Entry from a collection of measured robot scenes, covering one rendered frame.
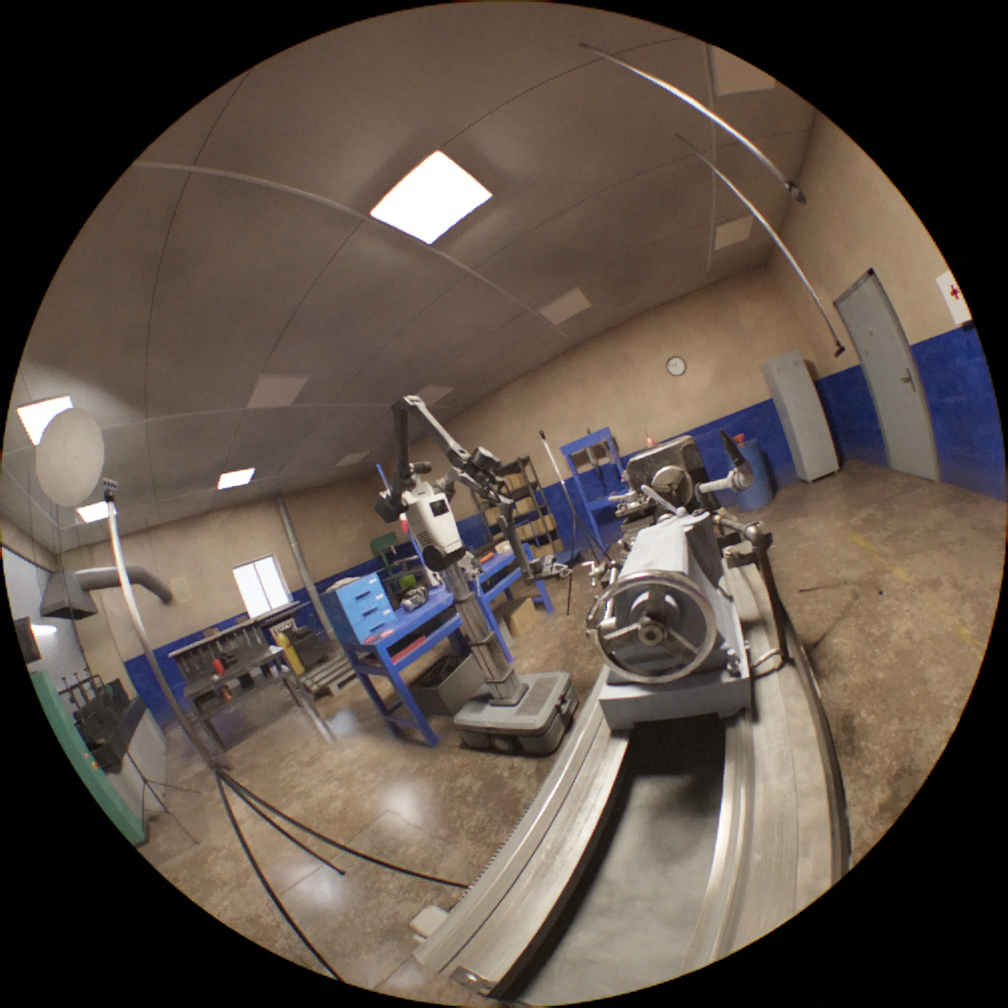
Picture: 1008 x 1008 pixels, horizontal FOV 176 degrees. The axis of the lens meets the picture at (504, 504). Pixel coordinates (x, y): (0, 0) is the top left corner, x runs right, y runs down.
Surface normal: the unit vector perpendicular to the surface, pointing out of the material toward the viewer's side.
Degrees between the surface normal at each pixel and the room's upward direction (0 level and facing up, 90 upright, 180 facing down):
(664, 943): 6
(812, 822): 0
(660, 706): 90
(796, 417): 90
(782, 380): 90
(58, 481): 137
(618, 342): 90
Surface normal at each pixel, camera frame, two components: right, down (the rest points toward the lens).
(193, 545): 0.79, -0.31
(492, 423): -0.49, 0.20
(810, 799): -0.37, -0.93
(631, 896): -0.40, -0.87
